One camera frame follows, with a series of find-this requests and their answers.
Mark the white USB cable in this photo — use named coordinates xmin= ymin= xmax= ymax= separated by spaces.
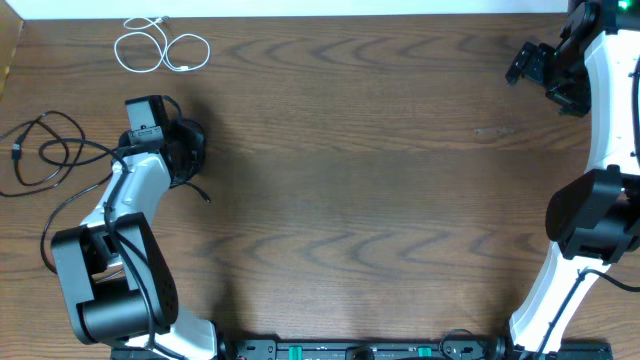
xmin=113 ymin=15 xmax=212 ymax=75

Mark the black USB cable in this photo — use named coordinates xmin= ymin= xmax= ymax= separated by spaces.
xmin=0 ymin=110 xmax=86 ymax=198
xmin=38 ymin=169 xmax=212 ymax=275

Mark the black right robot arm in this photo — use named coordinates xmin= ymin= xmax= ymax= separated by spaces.
xmin=486 ymin=0 xmax=639 ymax=359

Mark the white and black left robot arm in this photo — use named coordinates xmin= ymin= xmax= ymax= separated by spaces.
xmin=52 ymin=95 xmax=219 ymax=359

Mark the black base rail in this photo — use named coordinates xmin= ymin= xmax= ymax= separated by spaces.
xmin=109 ymin=334 xmax=614 ymax=360

